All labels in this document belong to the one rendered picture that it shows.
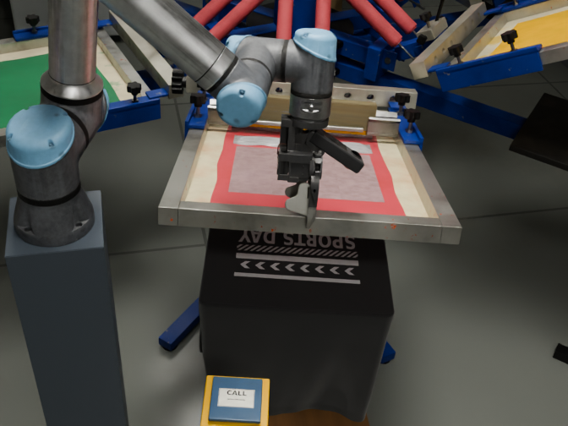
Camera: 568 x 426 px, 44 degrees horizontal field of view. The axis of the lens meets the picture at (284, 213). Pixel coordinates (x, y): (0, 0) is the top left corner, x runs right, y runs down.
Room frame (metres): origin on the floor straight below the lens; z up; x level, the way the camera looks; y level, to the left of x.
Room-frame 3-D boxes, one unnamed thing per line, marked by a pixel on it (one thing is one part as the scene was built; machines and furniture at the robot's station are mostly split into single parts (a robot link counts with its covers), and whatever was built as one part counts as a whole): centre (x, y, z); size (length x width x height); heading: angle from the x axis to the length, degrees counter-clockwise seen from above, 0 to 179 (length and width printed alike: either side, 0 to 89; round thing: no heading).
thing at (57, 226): (1.03, 0.45, 1.25); 0.15 x 0.15 x 0.10
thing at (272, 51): (1.11, 0.07, 1.54); 0.11 x 0.11 x 0.08; 85
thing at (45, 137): (1.04, 0.45, 1.37); 0.13 x 0.12 x 0.14; 175
